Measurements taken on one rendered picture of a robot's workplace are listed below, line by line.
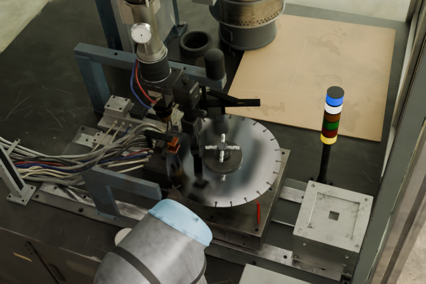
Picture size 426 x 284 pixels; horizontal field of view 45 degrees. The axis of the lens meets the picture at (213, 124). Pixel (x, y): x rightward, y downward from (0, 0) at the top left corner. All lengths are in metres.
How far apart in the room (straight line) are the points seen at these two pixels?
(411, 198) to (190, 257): 0.37
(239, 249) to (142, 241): 0.71
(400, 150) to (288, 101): 1.00
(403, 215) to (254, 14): 1.20
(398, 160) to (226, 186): 0.60
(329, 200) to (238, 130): 0.33
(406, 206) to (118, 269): 0.46
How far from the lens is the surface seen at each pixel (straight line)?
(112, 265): 0.87
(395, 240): 0.98
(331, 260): 1.49
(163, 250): 0.87
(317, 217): 1.45
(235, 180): 1.44
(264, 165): 1.47
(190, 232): 0.89
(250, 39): 2.06
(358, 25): 2.25
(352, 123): 1.85
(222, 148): 1.45
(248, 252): 1.55
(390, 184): 1.02
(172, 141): 1.52
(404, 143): 0.93
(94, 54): 1.74
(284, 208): 1.63
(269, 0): 1.94
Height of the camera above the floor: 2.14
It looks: 49 degrees down
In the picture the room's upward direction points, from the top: 6 degrees counter-clockwise
